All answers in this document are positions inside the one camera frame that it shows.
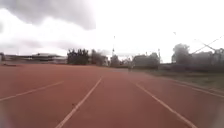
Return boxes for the dark bushy tree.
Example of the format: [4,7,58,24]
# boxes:
[109,54,122,69]

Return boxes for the thin pole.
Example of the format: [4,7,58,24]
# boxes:
[112,35,117,58]

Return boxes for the dark building behind bushes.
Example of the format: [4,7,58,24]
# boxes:
[131,52,161,71]

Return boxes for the dark clump of trees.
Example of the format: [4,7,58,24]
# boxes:
[66,48,110,67]

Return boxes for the red running track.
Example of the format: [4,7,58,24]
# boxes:
[0,63,224,128]

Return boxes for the white solid lane lines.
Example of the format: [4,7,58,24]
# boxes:
[0,77,224,128]

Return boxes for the long low building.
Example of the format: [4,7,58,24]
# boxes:
[4,52,68,65]

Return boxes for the round-crowned tree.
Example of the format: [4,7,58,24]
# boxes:
[171,43,191,66]

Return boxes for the grass strip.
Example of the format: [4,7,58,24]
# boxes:
[133,68,224,92]

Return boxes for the overhead wires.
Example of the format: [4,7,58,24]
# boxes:
[172,31,224,55]

